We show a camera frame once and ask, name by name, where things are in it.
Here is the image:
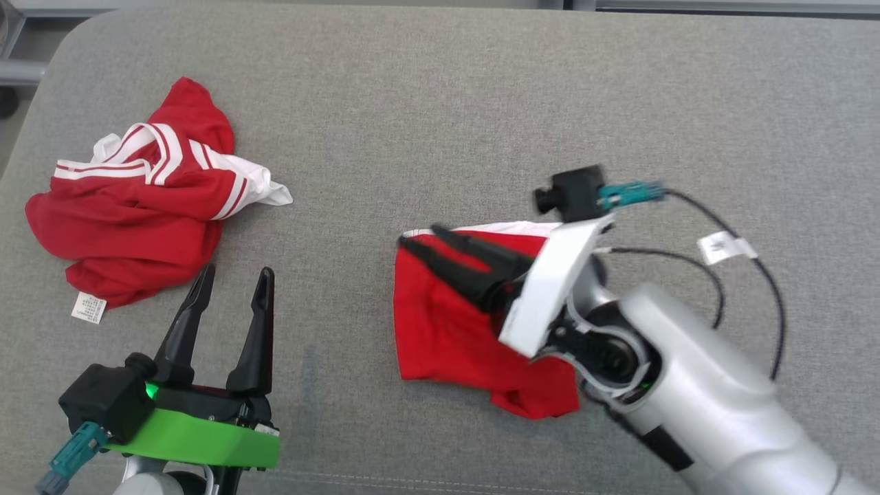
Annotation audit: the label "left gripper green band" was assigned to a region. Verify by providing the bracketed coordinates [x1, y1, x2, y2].
[103, 264, 281, 472]

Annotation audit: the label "red shorts with white stripe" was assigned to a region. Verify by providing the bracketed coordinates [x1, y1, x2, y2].
[393, 220, 582, 420]

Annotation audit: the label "grey metal frame rail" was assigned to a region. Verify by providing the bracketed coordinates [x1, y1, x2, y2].
[564, 0, 880, 16]

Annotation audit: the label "grey fabric sofa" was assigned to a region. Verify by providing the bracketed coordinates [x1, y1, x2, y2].
[0, 3, 880, 495]

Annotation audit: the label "thin black cable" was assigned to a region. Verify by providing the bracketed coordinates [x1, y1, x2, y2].
[595, 246, 725, 329]

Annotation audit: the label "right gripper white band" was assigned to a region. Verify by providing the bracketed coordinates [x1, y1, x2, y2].
[398, 213, 617, 360]

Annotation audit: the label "white cable label tag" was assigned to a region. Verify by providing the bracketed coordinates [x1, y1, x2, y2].
[698, 232, 758, 266]

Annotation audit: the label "red jersey with number 23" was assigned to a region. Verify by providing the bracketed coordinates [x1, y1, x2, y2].
[25, 77, 294, 325]

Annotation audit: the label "grey metal rack frame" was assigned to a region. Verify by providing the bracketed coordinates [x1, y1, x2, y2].
[0, 0, 90, 118]

